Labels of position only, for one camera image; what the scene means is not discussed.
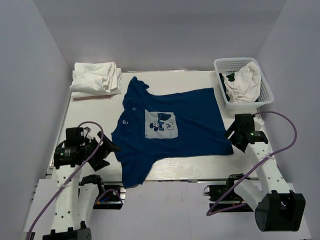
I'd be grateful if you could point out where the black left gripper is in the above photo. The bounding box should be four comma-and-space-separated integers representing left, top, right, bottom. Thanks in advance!
81, 130, 122, 170

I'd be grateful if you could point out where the blue Mickey print t-shirt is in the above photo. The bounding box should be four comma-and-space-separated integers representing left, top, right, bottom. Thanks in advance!
111, 77, 234, 188

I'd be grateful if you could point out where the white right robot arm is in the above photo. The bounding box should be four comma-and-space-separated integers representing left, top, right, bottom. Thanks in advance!
224, 113, 306, 232

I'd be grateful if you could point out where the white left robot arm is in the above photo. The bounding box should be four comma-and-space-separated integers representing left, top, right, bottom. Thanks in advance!
25, 127, 121, 240

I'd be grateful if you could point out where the crumpled white t-shirt in basket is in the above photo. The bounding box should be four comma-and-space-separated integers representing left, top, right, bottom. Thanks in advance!
225, 61, 262, 104

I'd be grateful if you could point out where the dark green garment in basket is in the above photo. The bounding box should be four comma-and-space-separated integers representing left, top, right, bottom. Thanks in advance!
219, 72, 235, 102

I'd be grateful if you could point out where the folded white t-shirt lower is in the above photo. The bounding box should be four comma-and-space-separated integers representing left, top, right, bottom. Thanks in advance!
71, 68, 122, 97

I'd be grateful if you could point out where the white plastic laundry basket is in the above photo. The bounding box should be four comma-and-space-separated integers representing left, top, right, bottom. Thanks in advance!
213, 57, 274, 112

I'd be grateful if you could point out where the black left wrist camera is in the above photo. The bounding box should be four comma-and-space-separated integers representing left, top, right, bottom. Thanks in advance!
64, 127, 91, 147

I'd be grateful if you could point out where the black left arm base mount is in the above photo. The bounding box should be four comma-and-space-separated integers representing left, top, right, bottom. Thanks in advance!
93, 184, 126, 210

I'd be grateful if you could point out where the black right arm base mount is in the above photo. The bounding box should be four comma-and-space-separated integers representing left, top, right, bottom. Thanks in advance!
203, 184, 253, 213

